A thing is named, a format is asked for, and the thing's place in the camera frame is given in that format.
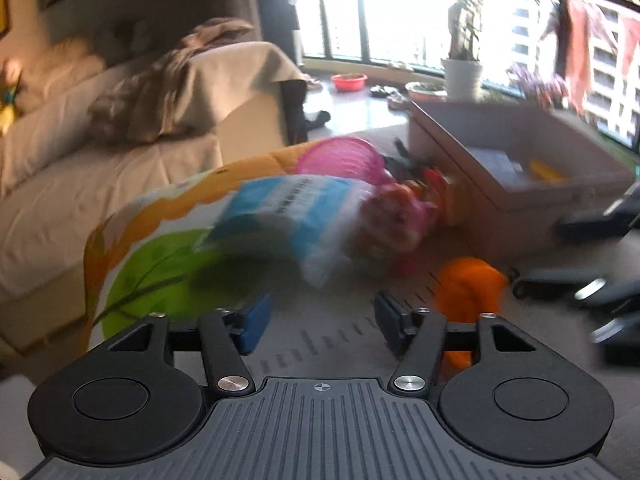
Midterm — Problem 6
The pink cardboard box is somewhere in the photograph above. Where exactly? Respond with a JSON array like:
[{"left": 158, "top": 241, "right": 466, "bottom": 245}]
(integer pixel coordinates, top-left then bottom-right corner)
[{"left": 408, "top": 101, "right": 634, "bottom": 262}]

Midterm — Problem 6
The red plastic basin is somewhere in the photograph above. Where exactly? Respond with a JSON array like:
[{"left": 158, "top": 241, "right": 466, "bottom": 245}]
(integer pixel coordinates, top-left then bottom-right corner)
[{"left": 331, "top": 74, "right": 368, "bottom": 92}]

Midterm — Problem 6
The colourful ruler play mat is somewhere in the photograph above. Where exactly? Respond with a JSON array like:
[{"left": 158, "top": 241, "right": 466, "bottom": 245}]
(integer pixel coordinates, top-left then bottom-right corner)
[{"left": 81, "top": 123, "right": 640, "bottom": 480}]

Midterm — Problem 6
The purple flower pot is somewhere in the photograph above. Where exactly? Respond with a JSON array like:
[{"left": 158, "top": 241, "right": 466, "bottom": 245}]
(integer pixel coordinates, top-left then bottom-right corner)
[{"left": 506, "top": 65, "right": 568, "bottom": 110}]

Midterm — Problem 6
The pink pig toy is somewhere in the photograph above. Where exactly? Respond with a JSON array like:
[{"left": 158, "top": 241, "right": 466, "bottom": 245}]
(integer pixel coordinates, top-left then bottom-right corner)
[{"left": 352, "top": 183, "right": 439, "bottom": 276}]

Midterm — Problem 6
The brown jacket on sofa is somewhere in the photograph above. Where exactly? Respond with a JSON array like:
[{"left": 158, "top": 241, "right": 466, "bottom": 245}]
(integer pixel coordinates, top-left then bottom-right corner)
[{"left": 88, "top": 18, "right": 254, "bottom": 144}]

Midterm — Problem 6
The yellow toy brick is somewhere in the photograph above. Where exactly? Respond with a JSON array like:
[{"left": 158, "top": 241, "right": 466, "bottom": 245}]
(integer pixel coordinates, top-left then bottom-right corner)
[{"left": 529, "top": 159, "right": 565, "bottom": 183}]

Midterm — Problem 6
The beige pillow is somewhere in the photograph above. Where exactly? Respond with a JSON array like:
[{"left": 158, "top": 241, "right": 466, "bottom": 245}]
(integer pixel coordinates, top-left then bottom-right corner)
[{"left": 15, "top": 36, "right": 106, "bottom": 114}]

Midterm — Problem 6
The pink toy net scoop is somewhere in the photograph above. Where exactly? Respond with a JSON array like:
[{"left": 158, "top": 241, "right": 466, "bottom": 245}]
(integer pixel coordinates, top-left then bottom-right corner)
[{"left": 295, "top": 136, "right": 395, "bottom": 185}]

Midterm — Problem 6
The orange plastic toy bowl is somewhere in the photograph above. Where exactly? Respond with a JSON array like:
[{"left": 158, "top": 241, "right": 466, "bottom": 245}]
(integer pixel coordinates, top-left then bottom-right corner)
[{"left": 432, "top": 256, "right": 510, "bottom": 376}]

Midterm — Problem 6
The beige sofa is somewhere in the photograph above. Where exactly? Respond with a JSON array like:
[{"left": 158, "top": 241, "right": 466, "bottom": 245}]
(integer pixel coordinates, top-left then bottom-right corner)
[{"left": 1, "top": 39, "right": 307, "bottom": 363}]

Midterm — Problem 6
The white pot bamboo plant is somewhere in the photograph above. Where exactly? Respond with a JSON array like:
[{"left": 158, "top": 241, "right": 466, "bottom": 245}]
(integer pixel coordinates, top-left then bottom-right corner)
[{"left": 439, "top": 0, "right": 547, "bottom": 102}]

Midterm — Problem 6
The round planter dish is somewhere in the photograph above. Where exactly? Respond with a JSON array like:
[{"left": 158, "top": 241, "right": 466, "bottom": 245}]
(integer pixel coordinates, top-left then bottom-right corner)
[{"left": 405, "top": 81, "right": 447, "bottom": 102}]

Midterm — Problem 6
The white plastic toy panel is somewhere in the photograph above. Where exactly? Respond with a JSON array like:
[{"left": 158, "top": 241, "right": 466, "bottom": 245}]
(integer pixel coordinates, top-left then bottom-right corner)
[{"left": 469, "top": 148, "right": 526, "bottom": 188}]

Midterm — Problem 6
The blue white plastic bag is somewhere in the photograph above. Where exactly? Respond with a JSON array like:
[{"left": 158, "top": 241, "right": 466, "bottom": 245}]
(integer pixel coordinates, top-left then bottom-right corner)
[{"left": 196, "top": 174, "right": 375, "bottom": 288}]

